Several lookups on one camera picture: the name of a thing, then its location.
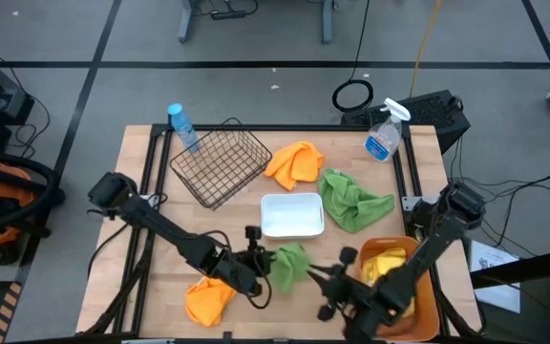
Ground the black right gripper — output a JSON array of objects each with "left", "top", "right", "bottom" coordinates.
[{"left": 306, "top": 246, "right": 401, "bottom": 344}]

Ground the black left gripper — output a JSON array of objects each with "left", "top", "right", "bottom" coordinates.
[{"left": 207, "top": 225, "right": 276, "bottom": 298}]

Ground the green microfiber towel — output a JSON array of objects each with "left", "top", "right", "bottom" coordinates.
[
  {"left": 317, "top": 167, "right": 396, "bottom": 234},
  {"left": 267, "top": 242, "right": 312, "bottom": 294}
]

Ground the orange microfiber towel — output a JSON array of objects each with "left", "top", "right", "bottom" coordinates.
[
  {"left": 183, "top": 275, "right": 238, "bottom": 328},
  {"left": 264, "top": 140, "right": 327, "bottom": 192}
]

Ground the white plastic bin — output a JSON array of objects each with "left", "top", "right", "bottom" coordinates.
[{"left": 260, "top": 192, "right": 327, "bottom": 240}]

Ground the orange plastic bin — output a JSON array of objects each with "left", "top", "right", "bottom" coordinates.
[{"left": 358, "top": 235, "right": 442, "bottom": 343}]

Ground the glass cleaner spray bottle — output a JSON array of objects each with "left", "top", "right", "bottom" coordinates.
[{"left": 363, "top": 97, "right": 413, "bottom": 163}]

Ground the printed paper sheet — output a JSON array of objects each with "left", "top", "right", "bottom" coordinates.
[{"left": 468, "top": 238, "right": 522, "bottom": 314}]

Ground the blue water bottle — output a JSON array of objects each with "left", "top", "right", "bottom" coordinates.
[{"left": 166, "top": 102, "right": 201, "bottom": 154}]

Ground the black computer case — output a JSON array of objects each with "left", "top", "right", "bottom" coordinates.
[{"left": 340, "top": 89, "right": 472, "bottom": 155}]

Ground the black desk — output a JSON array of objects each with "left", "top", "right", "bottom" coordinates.
[{"left": 470, "top": 246, "right": 550, "bottom": 344}]

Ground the grey desk leg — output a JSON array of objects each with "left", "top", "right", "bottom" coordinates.
[
  {"left": 321, "top": 0, "right": 339, "bottom": 46},
  {"left": 178, "top": 0, "right": 200, "bottom": 44}
]

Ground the black power strip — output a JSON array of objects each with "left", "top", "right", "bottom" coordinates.
[{"left": 209, "top": 9, "right": 248, "bottom": 21}]

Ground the orange shop vacuum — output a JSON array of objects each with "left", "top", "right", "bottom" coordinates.
[{"left": 0, "top": 150, "right": 52, "bottom": 267}]

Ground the black wire basket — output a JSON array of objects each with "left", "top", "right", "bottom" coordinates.
[{"left": 168, "top": 118, "right": 274, "bottom": 211}]

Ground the black aluminium frame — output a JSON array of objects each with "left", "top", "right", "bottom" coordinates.
[{"left": 83, "top": 122, "right": 486, "bottom": 338}]

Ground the black coiled cable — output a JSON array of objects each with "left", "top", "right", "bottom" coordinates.
[{"left": 330, "top": 0, "right": 375, "bottom": 114}]

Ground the black vacuum hose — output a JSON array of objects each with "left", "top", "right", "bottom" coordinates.
[{"left": 0, "top": 151, "right": 66, "bottom": 235}]

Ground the yellow cable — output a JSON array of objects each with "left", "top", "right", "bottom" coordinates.
[{"left": 408, "top": 0, "right": 444, "bottom": 99}]

